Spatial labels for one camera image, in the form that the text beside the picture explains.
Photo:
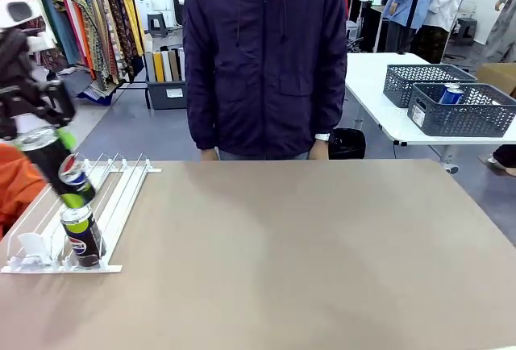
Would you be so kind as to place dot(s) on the gray lattice basket white label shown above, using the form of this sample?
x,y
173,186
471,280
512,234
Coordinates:
x,y
463,120

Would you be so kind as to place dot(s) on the tan fabric roll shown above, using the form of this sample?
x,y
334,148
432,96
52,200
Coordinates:
x,y
174,64

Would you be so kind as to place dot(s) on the white fabric roll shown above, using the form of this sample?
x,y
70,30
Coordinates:
x,y
182,63
149,65

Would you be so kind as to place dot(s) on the mannequin in gray dress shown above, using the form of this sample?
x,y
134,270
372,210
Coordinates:
x,y
504,31

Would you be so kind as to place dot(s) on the black trash bin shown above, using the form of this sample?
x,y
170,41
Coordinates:
x,y
348,144

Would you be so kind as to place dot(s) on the person in navy jacket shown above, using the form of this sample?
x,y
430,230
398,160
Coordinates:
x,y
262,63

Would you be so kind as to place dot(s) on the large cardboard box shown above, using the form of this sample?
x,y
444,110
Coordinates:
x,y
500,73

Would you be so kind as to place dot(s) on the bystander leg white shoe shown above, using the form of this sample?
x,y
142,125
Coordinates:
x,y
504,156

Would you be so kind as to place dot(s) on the yellow hanging garment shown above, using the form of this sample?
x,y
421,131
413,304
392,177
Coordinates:
x,y
127,3

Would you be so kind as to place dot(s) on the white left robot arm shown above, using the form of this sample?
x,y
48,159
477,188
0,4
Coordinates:
x,y
34,21

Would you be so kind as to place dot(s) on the gray plastic stool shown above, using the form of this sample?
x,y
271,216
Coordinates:
x,y
157,23
467,29

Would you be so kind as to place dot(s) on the orange cloth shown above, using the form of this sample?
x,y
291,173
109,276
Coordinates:
x,y
16,188

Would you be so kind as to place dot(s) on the blue cloth pile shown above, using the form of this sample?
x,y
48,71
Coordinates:
x,y
96,95

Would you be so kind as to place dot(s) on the gray storage bin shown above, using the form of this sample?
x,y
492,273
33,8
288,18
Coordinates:
x,y
165,96

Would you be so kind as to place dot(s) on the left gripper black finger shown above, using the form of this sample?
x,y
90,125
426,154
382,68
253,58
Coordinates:
x,y
8,134
66,140

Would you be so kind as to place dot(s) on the person's left hand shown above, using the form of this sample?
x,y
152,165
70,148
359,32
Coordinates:
x,y
319,151

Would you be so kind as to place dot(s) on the person's right hand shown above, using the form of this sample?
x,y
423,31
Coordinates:
x,y
209,155

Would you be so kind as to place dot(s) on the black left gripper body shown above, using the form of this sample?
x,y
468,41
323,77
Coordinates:
x,y
20,96

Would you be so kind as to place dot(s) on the gray plastic lattice basket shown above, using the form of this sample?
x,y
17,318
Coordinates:
x,y
399,84

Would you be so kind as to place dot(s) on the teal hanging garment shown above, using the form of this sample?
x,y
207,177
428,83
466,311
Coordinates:
x,y
60,23

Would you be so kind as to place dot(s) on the blue soda can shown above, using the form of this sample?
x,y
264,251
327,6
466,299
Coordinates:
x,y
451,85
453,97

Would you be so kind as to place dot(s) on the white side table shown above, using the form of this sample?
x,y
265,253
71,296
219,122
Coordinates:
x,y
371,96

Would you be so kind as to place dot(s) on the yellow fabric roll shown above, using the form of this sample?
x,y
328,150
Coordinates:
x,y
158,67

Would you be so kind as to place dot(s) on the rack of colourful garments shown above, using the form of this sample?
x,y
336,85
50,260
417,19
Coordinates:
x,y
96,31

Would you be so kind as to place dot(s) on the black lime Pepsi can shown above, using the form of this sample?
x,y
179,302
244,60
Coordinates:
x,y
56,168
82,237

